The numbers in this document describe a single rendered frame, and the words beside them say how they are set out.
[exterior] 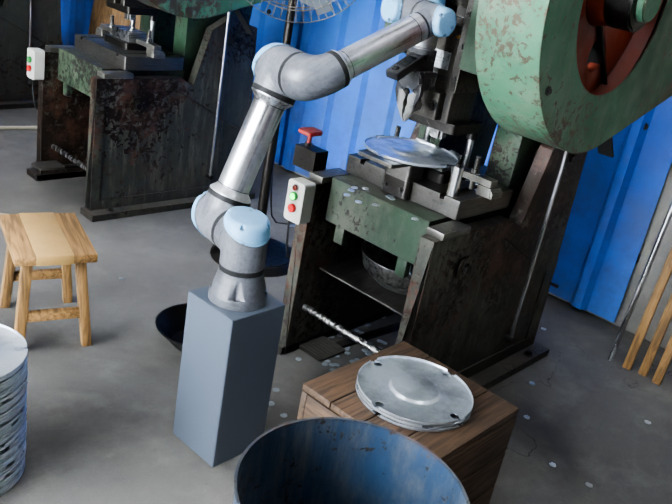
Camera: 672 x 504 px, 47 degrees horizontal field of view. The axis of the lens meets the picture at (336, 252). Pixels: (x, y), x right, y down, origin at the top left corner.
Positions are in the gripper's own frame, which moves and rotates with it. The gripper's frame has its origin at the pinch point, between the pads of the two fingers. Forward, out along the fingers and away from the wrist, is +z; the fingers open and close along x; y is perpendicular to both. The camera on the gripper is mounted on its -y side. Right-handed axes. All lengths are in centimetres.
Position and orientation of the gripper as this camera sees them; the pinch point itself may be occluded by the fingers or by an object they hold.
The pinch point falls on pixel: (403, 116)
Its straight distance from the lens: 228.7
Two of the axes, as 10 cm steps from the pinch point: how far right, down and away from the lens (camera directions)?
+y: 6.8, -1.7, 7.1
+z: -1.7, 9.1, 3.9
